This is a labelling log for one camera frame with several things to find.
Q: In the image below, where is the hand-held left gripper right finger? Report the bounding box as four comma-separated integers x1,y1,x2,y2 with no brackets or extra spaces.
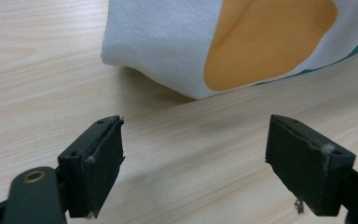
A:
264,114,357,217

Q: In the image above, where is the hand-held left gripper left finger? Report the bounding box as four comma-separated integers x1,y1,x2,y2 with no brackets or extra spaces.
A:
57,115,126,219

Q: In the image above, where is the white tote bag orange print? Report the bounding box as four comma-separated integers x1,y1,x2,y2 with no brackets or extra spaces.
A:
101,0,358,101

